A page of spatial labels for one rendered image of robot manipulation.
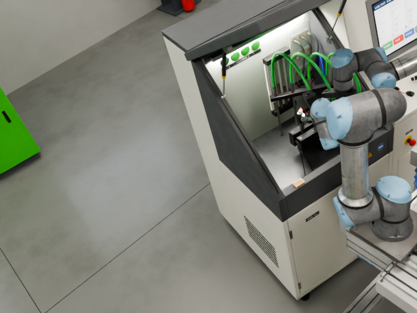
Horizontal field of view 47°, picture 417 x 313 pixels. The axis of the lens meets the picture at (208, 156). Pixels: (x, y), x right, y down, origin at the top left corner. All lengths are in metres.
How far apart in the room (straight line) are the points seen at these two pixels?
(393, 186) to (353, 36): 0.92
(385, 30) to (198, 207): 1.79
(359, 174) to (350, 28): 1.00
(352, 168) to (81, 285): 2.31
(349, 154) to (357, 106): 0.18
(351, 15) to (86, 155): 2.75
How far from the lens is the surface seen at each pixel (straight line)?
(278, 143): 2.60
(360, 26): 2.46
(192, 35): 2.33
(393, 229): 1.86
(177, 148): 4.04
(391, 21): 2.59
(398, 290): 1.90
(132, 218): 3.64
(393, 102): 1.47
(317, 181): 2.26
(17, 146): 4.47
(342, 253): 2.85
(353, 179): 1.62
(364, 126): 1.45
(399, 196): 1.74
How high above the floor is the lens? 2.58
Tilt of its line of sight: 42 degrees down
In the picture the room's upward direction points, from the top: 17 degrees counter-clockwise
